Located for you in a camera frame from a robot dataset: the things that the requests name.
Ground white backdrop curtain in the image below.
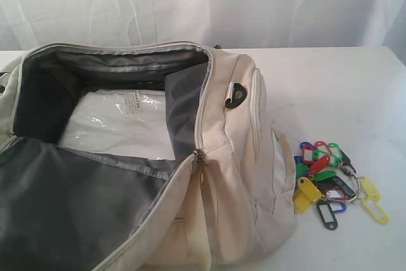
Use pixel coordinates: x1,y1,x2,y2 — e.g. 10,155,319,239
1,0,405,50

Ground beige fabric duffel bag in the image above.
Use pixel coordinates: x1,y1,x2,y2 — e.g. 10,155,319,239
1,42,295,270

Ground clear plastic sleeve with paper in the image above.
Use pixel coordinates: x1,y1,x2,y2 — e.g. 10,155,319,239
59,90,174,160

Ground colourful key tags bunch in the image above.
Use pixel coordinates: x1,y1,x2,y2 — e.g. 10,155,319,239
293,141,390,230

